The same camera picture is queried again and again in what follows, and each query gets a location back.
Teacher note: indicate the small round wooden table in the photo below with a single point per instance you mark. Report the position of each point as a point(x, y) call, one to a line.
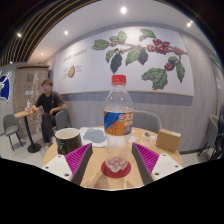
point(25, 114)

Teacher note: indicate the small dark green card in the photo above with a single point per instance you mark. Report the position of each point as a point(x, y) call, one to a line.
point(146, 134)

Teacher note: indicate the grey chair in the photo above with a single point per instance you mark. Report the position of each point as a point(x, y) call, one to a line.
point(146, 120)
point(62, 120)
point(10, 125)
point(211, 130)

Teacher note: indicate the small white card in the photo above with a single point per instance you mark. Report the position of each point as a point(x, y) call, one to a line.
point(133, 139)

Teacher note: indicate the black mug with white inside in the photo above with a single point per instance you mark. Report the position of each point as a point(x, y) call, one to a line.
point(68, 143)

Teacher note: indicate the green exit sign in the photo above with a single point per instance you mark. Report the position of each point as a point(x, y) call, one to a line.
point(215, 58)

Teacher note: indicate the cardboard box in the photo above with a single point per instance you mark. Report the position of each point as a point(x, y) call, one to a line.
point(168, 140)

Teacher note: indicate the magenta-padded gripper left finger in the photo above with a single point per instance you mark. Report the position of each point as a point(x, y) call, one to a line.
point(58, 166)

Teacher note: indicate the flat round red coaster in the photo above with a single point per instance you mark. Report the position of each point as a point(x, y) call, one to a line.
point(106, 172)

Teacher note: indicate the small clear bottle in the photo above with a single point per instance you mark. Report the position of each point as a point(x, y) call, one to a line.
point(28, 106)

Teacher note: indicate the coffee plant wall mural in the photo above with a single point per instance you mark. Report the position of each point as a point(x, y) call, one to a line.
point(90, 70)

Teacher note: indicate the round ceiling lights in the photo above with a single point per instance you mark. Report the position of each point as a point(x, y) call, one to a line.
point(123, 10)

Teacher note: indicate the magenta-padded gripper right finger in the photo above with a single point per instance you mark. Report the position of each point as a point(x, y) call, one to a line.
point(166, 166)

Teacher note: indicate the clear red-capped drink bottle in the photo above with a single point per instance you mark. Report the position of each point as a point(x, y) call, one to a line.
point(118, 110)

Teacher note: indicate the small clear card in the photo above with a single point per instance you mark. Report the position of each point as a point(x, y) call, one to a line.
point(144, 141)

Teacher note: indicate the blue and white wall sign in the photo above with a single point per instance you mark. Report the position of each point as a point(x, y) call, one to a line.
point(5, 87)

